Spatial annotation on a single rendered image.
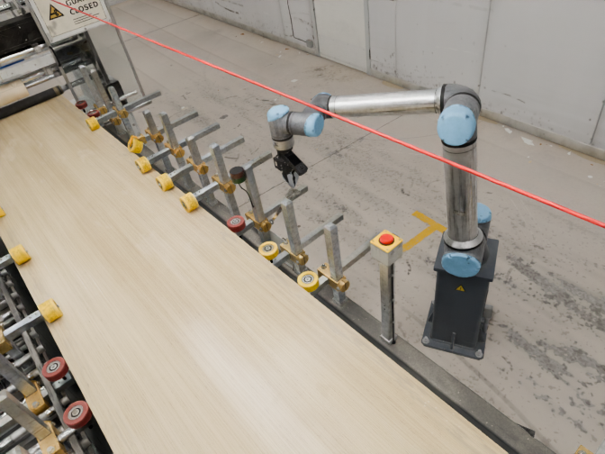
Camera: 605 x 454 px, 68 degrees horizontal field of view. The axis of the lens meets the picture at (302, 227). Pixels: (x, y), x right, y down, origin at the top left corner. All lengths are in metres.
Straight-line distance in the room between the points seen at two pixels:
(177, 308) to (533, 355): 1.80
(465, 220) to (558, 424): 1.14
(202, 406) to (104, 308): 0.63
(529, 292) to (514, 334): 0.32
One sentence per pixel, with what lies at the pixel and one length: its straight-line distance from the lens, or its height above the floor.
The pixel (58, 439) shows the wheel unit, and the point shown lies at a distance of 1.75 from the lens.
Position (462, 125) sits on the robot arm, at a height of 1.41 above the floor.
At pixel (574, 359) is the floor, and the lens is 2.73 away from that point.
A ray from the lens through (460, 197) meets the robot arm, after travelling 1.71.
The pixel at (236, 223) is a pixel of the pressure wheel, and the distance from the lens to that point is 2.02.
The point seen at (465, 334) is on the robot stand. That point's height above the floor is 0.13.
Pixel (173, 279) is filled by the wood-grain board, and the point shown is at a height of 0.90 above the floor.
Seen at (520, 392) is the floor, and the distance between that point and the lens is 2.55.
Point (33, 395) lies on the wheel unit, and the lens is 1.93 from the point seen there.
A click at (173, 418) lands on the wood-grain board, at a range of 1.54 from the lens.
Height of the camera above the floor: 2.19
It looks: 42 degrees down
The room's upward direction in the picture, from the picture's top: 11 degrees counter-clockwise
